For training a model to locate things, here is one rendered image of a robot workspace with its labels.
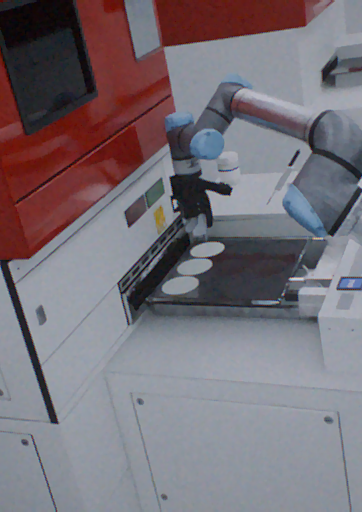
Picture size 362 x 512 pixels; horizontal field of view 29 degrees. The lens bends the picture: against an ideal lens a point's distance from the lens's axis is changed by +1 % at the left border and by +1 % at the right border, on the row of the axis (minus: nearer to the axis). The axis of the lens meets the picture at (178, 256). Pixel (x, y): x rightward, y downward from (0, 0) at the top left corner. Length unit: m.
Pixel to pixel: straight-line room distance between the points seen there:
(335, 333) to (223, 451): 0.42
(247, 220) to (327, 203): 0.68
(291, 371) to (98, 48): 0.85
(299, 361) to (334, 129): 0.52
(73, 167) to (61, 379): 0.47
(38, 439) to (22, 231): 0.53
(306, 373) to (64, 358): 0.54
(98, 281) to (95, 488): 0.49
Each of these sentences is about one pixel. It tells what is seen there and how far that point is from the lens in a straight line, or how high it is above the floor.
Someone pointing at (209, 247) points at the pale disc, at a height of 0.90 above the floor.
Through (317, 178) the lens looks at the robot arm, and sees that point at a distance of 1.46.
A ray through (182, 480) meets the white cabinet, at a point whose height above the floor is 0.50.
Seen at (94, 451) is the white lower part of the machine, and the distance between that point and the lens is 1.77.
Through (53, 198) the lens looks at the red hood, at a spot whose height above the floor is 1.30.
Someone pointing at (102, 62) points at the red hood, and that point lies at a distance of 1.71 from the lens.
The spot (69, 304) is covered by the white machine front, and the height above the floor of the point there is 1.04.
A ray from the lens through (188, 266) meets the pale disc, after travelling 1.99.
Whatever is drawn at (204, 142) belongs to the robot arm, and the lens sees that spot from 1.72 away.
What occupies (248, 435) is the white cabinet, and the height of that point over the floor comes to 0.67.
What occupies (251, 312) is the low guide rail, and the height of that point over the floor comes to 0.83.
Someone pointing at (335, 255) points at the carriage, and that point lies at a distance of 1.97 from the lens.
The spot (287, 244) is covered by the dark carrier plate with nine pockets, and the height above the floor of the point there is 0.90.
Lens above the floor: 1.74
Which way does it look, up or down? 24 degrees down
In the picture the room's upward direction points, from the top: 12 degrees counter-clockwise
